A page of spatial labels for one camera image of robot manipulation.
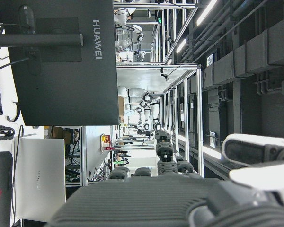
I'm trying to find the grey white right robot hand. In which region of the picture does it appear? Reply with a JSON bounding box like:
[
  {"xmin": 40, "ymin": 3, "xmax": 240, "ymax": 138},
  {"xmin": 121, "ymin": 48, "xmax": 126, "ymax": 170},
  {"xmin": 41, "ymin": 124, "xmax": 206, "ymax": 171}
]
[{"xmin": 44, "ymin": 129, "xmax": 284, "ymax": 227}]

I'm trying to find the silver laptop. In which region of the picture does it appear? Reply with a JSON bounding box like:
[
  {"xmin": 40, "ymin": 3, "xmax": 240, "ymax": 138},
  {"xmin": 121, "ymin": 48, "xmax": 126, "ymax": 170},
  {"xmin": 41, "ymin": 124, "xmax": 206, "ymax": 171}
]
[{"xmin": 13, "ymin": 138, "xmax": 67, "ymax": 223}]

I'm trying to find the white robot arms background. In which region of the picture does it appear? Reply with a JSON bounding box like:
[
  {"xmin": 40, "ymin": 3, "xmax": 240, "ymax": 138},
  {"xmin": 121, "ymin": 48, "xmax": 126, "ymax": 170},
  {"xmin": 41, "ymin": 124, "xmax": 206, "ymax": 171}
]
[{"xmin": 117, "ymin": 86, "xmax": 162, "ymax": 131}]

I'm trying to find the black Huawei monitor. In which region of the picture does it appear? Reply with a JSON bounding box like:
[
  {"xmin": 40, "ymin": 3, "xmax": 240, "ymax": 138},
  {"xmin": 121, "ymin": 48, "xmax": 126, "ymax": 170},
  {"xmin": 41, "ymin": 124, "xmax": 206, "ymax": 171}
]
[{"xmin": 0, "ymin": 0, "xmax": 120, "ymax": 126}]

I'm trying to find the black laptop red logo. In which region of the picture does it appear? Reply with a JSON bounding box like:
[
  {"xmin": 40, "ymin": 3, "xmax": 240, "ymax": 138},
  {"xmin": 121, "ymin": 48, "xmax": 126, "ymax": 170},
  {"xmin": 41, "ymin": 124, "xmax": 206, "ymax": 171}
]
[{"xmin": 0, "ymin": 151, "xmax": 14, "ymax": 227}]

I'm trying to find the short ceiling light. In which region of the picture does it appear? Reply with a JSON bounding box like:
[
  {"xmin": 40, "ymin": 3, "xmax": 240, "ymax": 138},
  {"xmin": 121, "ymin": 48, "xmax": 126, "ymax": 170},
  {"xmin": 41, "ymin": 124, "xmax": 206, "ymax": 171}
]
[{"xmin": 176, "ymin": 38, "xmax": 187, "ymax": 54}]

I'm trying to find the white humanoid robot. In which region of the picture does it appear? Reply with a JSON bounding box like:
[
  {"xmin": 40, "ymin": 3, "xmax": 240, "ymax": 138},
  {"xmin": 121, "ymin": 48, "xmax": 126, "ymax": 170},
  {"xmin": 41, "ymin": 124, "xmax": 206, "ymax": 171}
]
[{"xmin": 113, "ymin": 8, "xmax": 144, "ymax": 48}]

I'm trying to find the black monitor stand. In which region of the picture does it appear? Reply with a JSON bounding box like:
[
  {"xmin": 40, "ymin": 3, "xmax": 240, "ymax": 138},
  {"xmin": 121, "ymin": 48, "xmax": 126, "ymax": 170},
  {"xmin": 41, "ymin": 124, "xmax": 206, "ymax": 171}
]
[{"xmin": 0, "ymin": 4, "xmax": 84, "ymax": 76}]

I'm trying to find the long ceiling light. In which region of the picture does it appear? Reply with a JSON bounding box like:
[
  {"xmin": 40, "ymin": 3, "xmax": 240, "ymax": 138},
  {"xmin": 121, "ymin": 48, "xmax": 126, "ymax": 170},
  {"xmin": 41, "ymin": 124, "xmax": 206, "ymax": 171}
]
[{"xmin": 195, "ymin": 0, "xmax": 218, "ymax": 26}]

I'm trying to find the aluminium frame cell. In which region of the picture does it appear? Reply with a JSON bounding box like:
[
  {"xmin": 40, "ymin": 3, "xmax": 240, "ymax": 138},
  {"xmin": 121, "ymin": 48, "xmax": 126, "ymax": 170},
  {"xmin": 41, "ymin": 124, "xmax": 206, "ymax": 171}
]
[{"xmin": 116, "ymin": 62, "xmax": 205, "ymax": 178}]

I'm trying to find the small black frame camera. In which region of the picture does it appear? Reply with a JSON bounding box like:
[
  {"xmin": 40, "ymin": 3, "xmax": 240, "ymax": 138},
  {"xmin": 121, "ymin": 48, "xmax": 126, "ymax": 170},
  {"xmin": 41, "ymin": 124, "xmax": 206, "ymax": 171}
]
[{"xmin": 160, "ymin": 67, "xmax": 170, "ymax": 82}]

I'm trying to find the thin black laptop cable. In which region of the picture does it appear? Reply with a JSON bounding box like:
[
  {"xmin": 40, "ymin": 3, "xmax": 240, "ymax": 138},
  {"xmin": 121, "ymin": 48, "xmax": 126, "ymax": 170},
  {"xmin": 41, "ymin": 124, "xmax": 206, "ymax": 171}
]
[{"xmin": 10, "ymin": 124, "xmax": 25, "ymax": 227}]

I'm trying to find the coiled black cable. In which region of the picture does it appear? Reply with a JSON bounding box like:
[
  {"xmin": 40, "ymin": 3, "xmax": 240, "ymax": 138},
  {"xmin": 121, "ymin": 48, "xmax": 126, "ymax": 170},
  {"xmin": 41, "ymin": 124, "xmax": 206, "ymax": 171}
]
[{"xmin": 0, "ymin": 126, "xmax": 16, "ymax": 140}]

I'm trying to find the grey ventilation duct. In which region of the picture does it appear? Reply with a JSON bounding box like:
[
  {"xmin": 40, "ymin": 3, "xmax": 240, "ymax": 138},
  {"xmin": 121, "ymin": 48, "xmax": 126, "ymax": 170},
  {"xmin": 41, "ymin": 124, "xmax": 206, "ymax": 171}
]
[{"xmin": 202, "ymin": 21, "xmax": 284, "ymax": 92}]

